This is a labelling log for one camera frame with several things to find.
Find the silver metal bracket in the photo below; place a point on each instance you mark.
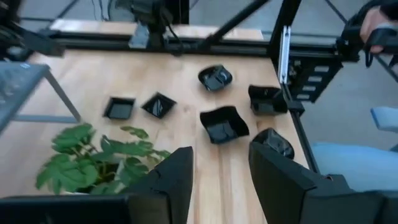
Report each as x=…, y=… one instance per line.
x=284, y=54

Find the green plant in white pot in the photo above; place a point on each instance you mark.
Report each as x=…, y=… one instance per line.
x=74, y=174

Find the person's hand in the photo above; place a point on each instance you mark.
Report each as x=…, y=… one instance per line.
x=371, y=23

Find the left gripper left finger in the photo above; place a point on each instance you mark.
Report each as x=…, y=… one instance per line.
x=174, y=186

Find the small square black plate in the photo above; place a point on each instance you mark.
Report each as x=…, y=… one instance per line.
x=158, y=105
x=119, y=109

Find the black slotted bracket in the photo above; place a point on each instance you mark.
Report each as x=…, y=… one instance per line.
x=314, y=81

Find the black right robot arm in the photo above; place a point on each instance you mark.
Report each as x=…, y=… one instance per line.
x=149, y=12

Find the wavy square black plate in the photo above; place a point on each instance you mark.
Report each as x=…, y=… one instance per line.
x=267, y=102
x=224, y=127

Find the grey perforated metal shelf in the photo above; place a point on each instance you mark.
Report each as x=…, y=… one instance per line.
x=18, y=87

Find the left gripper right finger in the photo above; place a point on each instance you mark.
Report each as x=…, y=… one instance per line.
x=276, y=186

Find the leaf-shaped black plate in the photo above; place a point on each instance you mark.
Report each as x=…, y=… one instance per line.
x=214, y=79
x=275, y=141

